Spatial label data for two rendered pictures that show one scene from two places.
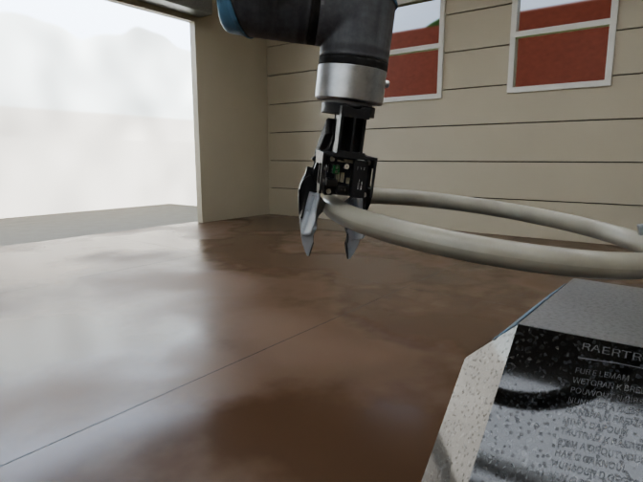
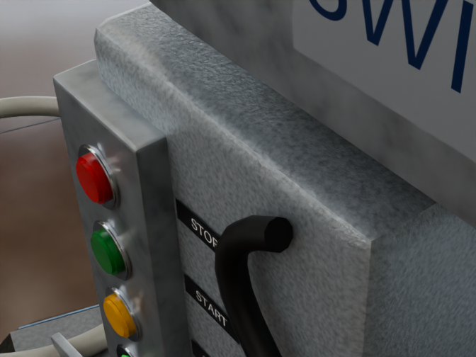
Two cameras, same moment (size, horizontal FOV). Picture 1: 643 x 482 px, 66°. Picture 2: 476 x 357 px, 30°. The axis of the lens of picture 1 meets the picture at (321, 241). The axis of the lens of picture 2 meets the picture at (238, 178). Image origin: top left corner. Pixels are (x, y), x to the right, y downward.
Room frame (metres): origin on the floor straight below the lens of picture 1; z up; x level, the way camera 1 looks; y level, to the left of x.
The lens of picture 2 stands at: (0.16, -0.98, 1.75)
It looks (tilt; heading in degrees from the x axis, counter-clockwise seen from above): 40 degrees down; 33
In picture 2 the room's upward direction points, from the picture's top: 3 degrees counter-clockwise
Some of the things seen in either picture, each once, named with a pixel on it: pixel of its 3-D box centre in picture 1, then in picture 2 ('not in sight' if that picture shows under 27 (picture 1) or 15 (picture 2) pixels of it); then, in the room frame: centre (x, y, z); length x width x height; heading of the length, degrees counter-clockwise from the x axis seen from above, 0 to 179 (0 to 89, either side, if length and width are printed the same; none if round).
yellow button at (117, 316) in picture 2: not in sight; (121, 314); (0.41, -0.74, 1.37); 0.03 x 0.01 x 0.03; 69
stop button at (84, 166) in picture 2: not in sight; (95, 178); (0.41, -0.74, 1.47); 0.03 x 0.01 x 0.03; 69
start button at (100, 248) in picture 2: not in sight; (109, 251); (0.41, -0.74, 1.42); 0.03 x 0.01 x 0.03; 69
